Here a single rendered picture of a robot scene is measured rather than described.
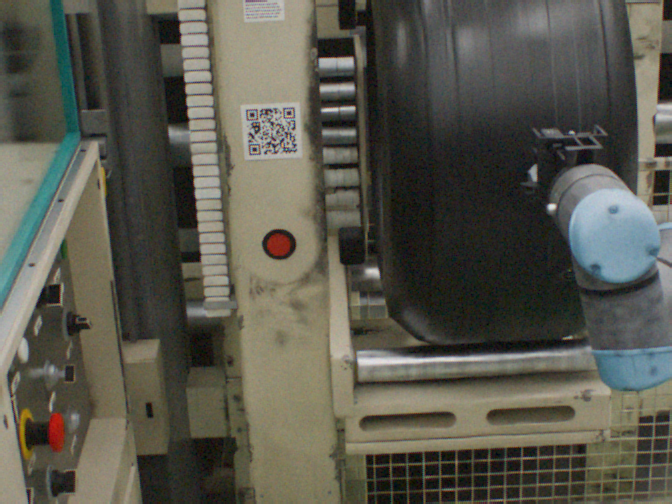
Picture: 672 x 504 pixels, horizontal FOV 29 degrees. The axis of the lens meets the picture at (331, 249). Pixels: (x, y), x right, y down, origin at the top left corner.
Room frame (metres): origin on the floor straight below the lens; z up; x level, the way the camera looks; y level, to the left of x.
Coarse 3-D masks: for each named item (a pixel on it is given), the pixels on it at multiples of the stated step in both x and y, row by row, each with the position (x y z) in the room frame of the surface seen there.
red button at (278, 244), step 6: (276, 234) 1.59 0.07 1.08; (282, 234) 1.59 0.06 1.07; (270, 240) 1.59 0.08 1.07; (276, 240) 1.58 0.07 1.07; (282, 240) 1.58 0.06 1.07; (288, 240) 1.59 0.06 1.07; (270, 246) 1.58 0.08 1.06; (276, 246) 1.58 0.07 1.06; (282, 246) 1.58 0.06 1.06; (288, 246) 1.58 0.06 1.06; (276, 252) 1.58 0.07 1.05; (282, 252) 1.58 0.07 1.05
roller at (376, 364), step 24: (360, 360) 1.52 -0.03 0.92; (384, 360) 1.52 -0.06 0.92; (408, 360) 1.52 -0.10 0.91; (432, 360) 1.52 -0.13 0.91; (456, 360) 1.52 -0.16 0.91; (480, 360) 1.52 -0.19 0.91; (504, 360) 1.51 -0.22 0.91; (528, 360) 1.51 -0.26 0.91; (552, 360) 1.51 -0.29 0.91; (576, 360) 1.51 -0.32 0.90
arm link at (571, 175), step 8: (576, 168) 1.17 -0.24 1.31; (584, 168) 1.16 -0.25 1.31; (592, 168) 1.16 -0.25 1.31; (600, 168) 1.16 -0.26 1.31; (568, 176) 1.16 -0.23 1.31; (576, 176) 1.15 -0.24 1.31; (616, 176) 1.16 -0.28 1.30; (560, 184) 1.16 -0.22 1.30; (568, 184) 1.14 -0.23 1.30; (624, 184) 1.14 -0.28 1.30; (552, 192) 1.17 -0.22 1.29; (560, 192) 1.15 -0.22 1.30; (552, 200) 1.16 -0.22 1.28; (552, 208) 1.15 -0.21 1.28; (552, 216) 1.17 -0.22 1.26
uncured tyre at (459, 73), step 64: (384, 0) 1.54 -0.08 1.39; (448, 0) 1.49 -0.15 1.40; (512, 0) 1.49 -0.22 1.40; (576, 0) 1.48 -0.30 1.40; (384, 64) 1.49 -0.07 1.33; (448, 64) 1.44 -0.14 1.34; (512, 64) 1.43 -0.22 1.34; (576, 64) 1.43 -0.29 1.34; (384, 128) 1.47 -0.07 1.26; (448, 128) 1.40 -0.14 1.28; (512, 128) 1.40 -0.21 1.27; (576, 128) 1.40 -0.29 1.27; (384, 192) 1.46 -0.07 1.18; (448, 192) 1.39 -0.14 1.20; (512, 192) 1.39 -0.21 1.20; (384, 256) 1.50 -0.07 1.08; (448, 256) 1.39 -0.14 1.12; (512, 256) 1.39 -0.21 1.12; (448, 320) 1.44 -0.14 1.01; (512, 320) 1.44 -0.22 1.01; (576, 320) 1.45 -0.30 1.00
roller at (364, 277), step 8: (360, 264) 1.81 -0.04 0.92; (368, 264) 1.81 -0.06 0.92; (376, 264) 1.81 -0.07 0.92; (352, 272) 1.80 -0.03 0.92; (360, 272) 1.80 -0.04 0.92; (368, 272) 1.80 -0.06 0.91; (376, 272) 1.80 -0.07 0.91; (352, 280) 1.79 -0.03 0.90; (360, 280) 1.79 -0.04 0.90; (368, 280) 1.79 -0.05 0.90; (376, 280) 1.79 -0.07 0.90; (352, 288) 1.79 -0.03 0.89; (360, 288) 1.79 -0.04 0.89; (368, 288) 1.80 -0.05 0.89; (376, 288) 1.80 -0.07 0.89
